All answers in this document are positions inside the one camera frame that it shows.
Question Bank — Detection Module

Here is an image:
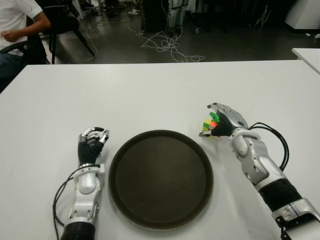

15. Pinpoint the round dark brown plate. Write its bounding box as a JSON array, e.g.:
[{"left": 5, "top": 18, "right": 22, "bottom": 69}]
[{"left": 108, "top": 129, "right": 215, "bottom": 230}]

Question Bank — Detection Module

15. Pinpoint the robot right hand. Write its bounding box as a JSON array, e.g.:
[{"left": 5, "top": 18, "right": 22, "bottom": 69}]
[{"left": 198, "top": 102, "right": 250, "bottom": 138}]

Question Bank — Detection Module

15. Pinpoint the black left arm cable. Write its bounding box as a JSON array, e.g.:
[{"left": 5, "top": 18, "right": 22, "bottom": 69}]
[{"left": 51, "top": 168, "right": 83, "bottom": 240}]

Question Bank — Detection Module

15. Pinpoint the black chair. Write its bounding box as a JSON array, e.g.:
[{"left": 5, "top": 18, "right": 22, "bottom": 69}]
[{"left": 26, "top": 0, "right": 97, "bottom": 65}]

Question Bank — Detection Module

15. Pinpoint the tangled white floor cable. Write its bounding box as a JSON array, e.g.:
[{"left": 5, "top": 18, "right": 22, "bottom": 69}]
[{"left": 127, "top": 23, "right": 206, "bottom": 63}]

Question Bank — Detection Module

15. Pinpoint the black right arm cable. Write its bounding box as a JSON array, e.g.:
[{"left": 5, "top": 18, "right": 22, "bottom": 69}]
[{"left": 248, "top": 121, "right": 290, "bottom": 172}]

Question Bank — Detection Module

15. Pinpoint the white cabinet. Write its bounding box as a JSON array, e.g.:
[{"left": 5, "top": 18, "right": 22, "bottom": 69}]
[{"left": 284, "top": 0, "right": 320, "bottom": 33}]

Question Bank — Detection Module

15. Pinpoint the black cabinet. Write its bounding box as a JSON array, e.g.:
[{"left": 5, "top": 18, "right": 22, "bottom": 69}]
[{"left": 143, "top": 0, "right": 171, "bottom": 33}]

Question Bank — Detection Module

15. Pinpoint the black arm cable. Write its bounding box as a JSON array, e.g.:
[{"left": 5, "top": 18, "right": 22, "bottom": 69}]
[
  {"left": 248, "top": 121, "right": 290, "bottom": 172},
  {"left": 51, "top": 168, "right": 83, "bottom": 240}
]

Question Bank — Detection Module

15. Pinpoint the multicoloured Rubik's cube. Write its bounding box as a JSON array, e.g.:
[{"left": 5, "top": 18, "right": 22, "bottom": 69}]
[{"left": 201, "top": 112, "right": 221, "bottom": 140}]

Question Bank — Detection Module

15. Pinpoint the white side table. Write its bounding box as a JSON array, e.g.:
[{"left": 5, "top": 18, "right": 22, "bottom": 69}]
[{"left": 291, "top": 48, "right": 320, "bottom": 76}]

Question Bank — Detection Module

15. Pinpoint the seated person white shirt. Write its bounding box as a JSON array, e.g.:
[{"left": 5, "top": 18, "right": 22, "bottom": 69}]
[{"left": 0, "top": 0, "right": 52, "bottom": 93}]

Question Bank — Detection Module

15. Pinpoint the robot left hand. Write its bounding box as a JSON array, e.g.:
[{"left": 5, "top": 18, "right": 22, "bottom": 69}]
[{"left": 78, "top": 126, "right": 110, "bottom": 168}]

